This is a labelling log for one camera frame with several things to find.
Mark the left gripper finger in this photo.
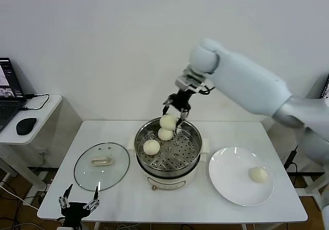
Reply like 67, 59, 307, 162
83, 186, 101, 211
58, 184, 74, 209

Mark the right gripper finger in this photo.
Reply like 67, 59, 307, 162
161, 97, 174, 118
175, 108, 191, 133

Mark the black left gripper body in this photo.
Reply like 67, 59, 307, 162
61, 201, 90, 230

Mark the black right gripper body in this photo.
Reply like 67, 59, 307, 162
169, 89, 193, 112

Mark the white steamed baozi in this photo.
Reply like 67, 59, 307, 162
248, 166, 268, 183
142, 139, 160, 155
159, 113, 178, 131
157, 128, 173, 141

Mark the round glass pot lid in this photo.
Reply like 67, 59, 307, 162
73, 142, 131, 192

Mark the stainless steel steamer basket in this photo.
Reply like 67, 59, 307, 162
126, 116, 210, 173

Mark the cream electric cooking pot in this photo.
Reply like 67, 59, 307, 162
135, 150, 206, 191

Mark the white round plate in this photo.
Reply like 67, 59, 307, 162
208, 147, 275, 207

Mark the black computer mouse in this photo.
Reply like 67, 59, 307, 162
15, 117, 38, 136

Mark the white side table with mouse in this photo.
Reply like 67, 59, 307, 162
0, 94, 63, 197

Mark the black laptop with mouse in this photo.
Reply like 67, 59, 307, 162
0, 57, 27, 133

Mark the dark laptop without mouse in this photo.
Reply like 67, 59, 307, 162
321, 74, 329, 99

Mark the white side table with label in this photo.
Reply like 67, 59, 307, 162
298, 173, 329, 211

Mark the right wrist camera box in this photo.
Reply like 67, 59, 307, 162
175, 72, 204, 93

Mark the white floor cable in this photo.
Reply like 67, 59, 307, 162
0, 182, 39, 211

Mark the black laptop power cable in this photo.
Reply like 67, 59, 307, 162
20, 94, 50, 111

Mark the white and black hanging cable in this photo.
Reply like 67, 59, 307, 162
282, 145, 299, 173

